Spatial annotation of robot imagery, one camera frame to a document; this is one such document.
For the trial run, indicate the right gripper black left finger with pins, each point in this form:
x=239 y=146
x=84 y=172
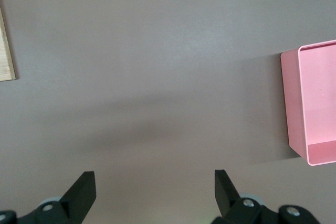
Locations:
x=76 y=197

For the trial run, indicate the wooden cutting board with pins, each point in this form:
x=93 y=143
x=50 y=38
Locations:
x=4 y=51

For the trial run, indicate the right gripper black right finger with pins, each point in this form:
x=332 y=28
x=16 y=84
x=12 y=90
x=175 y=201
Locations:
x=225 y=195

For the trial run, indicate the pink plastic box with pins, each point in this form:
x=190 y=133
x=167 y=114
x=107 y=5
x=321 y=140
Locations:
x=320 y=98

